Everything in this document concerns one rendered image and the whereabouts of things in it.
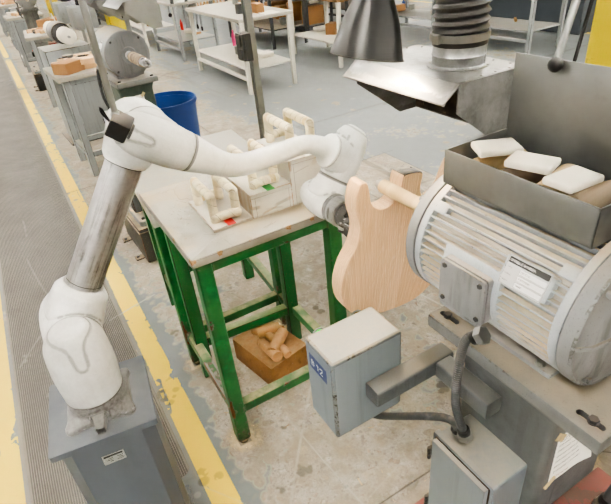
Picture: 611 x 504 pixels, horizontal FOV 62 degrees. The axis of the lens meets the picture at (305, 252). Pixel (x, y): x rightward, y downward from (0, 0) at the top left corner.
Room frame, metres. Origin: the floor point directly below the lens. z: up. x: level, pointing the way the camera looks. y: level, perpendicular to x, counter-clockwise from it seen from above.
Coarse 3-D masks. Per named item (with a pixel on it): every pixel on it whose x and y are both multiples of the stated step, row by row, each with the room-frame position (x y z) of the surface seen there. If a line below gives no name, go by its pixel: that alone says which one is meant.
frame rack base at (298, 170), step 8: (296, 136) 1.88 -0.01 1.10; (264, 144) 1.83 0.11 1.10; (288, 160) 1.65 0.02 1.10; (296, 160) 1.65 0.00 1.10; (304, 160) 1.67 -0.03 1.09; (312, 160) 1.68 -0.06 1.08; (280, 168) 1.71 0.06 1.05; (288, 168) 1.65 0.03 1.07; (296, 168) 1.65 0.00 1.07; (304, 168) 1.67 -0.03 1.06; (312, 168) 1.68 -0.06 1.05; (288, 176) 1.65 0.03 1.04; (296, 176) 1.65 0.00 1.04; (304, 176) 1.67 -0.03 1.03; (312, 176) 1.68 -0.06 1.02; (296, 184) 1.65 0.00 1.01; (296, 192) 1.65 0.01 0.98; (296, 200) 1.65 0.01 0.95
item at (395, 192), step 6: (384, 180) 1.07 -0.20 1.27; (378, 186) 1.06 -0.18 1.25; (384, 186) 1.05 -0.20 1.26; (390, 186) 1.04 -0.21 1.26; (396, 186) 1.03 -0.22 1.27; (384, 192) 1.04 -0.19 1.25; (390, 192) 1.02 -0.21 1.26; (396, 192) 1.01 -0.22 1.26; (402, 192) 1.00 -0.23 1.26; (408, 192) 0.99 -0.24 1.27; (396, 198) 1.00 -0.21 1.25; (402, 198) 0.99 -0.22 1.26; (408, 198) 0.98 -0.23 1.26; (414, 198) 0.97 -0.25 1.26; (402, 204) 0.99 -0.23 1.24; (408, 204) 0.97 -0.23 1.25; (414, 204) 0.95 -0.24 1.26
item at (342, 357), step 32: (352, 320) 0.76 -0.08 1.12; (384, 320) 0.75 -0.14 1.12; (320, 352) 0.68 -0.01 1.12; (352, 352) 0.67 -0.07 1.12; (384, 352) 0.70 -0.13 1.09; (320, 384) 0.69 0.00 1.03; (352, 384) 0.66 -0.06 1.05; (352, 416) 0.66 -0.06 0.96; (384, 416) 0.71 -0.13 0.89; (416, 416) 0.67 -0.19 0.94; (448, 416) 0.63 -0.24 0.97
